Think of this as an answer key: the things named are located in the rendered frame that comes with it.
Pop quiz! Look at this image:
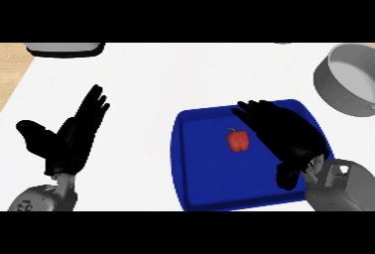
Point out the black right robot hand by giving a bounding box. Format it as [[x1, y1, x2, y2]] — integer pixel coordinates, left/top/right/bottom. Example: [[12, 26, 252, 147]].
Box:
[[231, 99, 331, 191]]

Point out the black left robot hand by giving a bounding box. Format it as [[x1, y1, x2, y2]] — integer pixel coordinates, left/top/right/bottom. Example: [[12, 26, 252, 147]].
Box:
[[15, 83, 111, 177]]

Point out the red bell pepper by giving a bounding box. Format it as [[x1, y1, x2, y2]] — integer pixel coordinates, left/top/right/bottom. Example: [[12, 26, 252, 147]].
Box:
[[226, 127, 252, 154]]

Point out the blue plastic tray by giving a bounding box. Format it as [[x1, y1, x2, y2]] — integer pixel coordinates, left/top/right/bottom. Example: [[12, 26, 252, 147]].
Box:
[[169, 98, 337, 212]]

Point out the grey metal pot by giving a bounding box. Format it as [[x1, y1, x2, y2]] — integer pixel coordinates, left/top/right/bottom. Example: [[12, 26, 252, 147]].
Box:
[[312, 43, 375, 118]]

